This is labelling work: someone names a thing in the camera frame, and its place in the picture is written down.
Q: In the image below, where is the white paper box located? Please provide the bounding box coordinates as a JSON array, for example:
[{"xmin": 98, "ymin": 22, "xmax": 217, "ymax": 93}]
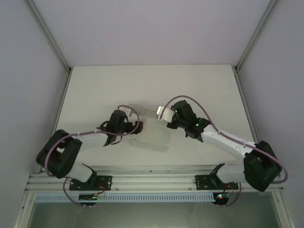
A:
[{"xmin": 127, "ymin": 103, "xmax": 172, "ymax": 153}]

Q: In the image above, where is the aluminium mounting rail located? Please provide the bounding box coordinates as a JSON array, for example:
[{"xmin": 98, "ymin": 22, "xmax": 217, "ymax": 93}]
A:
[{"xmin": 26, "ymin": 165, "xmax": 285, "ymax": 194}]

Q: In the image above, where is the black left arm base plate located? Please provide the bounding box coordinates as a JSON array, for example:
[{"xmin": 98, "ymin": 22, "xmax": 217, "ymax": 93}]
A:
[{"xmin": 68, "ymin": 175, "xmax": 113, "ymax": 190}]

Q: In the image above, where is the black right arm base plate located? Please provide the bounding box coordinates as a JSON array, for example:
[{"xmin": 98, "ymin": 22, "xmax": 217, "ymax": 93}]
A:
[{"xmin": 194, "ymin": 174, "xmax": 238, "ymax": 190}]

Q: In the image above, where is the white slotted cable duct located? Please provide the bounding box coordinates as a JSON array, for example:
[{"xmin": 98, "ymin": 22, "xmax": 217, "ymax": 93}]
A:
[{"xmin": 34, "ymin": 192, "xmax": 214, "ymax": 203}]

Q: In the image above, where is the aluminium frame post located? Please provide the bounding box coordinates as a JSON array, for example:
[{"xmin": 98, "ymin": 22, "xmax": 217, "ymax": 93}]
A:
[
  {"xmin": 234, "ymin": 0, "xmax": 281, "ymax": 72},
  {"xmin": 25, "ymin": 0, "xmax": 73, "ymax": 74}
]

